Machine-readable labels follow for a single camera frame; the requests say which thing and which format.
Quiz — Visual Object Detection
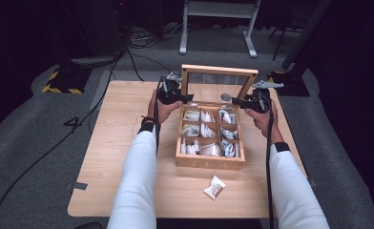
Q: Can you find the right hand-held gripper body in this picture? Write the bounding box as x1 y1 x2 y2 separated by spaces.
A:
246 79 285 115

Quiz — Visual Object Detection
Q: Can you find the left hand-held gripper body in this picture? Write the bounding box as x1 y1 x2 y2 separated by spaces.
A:
157 72 183 106

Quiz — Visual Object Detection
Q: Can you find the wooden tea box with lid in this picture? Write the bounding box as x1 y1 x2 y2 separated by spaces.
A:
175 64 260 171

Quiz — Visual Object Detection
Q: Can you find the person's left hand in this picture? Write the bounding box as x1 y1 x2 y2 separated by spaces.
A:
147 90 184 126

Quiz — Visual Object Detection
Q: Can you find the person's right hand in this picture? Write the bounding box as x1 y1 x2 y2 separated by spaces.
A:
244 99 285 146

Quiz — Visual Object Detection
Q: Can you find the black slanted stand with base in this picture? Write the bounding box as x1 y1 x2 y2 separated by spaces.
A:
266 0 333 98

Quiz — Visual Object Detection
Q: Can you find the black wristband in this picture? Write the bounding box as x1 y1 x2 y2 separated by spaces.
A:
273 141 291 154
136 121 156 135

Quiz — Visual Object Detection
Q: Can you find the group of white tea bags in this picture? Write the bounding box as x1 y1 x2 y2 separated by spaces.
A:
180 108 241 158

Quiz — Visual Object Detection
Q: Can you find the brown and white sachet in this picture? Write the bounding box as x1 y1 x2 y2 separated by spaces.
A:
202 175 227 201

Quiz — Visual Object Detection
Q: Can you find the black equipment case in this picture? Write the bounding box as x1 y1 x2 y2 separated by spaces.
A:
88 0 133 55

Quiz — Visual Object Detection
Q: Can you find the black tape floor mark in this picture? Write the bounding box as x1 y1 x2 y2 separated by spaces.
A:
63 115 83 129

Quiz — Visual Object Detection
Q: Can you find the black stand with striped base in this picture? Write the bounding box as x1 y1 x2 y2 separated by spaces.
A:
41 56 116 95

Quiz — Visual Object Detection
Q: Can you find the grey tape strip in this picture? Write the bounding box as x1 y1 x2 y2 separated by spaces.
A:
65 181 90 192

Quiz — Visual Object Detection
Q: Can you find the dark beaded bracelet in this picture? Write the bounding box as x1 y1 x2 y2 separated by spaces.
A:
139 114 156 125

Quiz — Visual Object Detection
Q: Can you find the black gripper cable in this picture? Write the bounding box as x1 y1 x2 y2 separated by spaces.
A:
264 94 276 229
154 75 162 156

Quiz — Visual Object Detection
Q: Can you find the short black floor cable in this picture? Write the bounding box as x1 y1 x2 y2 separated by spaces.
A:
125 47 145 82

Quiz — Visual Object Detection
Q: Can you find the white metal stand frame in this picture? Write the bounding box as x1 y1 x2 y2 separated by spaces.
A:
178 0 262 59

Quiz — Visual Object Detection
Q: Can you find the long black floor cable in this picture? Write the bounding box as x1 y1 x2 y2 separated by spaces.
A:
0 52 123 229

